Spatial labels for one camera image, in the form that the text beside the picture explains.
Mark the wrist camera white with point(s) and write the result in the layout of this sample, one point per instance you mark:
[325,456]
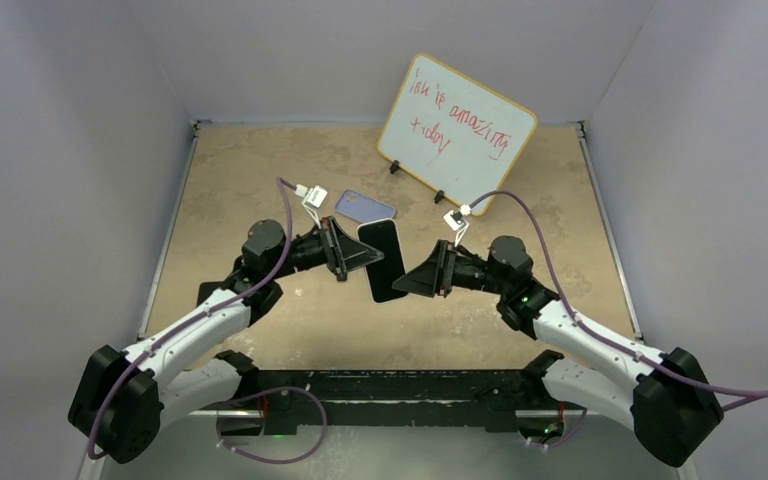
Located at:
[312,200]
[457,221]

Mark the purple phone case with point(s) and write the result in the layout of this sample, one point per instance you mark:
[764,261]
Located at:
[362,208]

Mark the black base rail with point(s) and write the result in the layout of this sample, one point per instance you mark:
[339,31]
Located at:
[497,401]

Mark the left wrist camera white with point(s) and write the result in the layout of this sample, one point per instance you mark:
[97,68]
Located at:
[312,200]

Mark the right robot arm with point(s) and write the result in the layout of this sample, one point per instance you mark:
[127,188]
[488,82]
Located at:
[663,398]

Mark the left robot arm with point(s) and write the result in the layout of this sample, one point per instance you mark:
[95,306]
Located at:
[125,397]

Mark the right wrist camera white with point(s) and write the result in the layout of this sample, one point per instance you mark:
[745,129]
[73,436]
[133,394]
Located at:
[457,221]

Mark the whiteboard with red writing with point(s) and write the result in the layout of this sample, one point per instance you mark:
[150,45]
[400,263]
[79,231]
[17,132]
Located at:
[454,134]

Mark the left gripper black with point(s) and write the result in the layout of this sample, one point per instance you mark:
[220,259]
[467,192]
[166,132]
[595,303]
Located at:
[340,252]

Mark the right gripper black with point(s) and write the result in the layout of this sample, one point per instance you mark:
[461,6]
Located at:
[436,275]

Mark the black phone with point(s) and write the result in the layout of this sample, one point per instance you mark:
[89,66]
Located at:
[383,236]
[206,292]

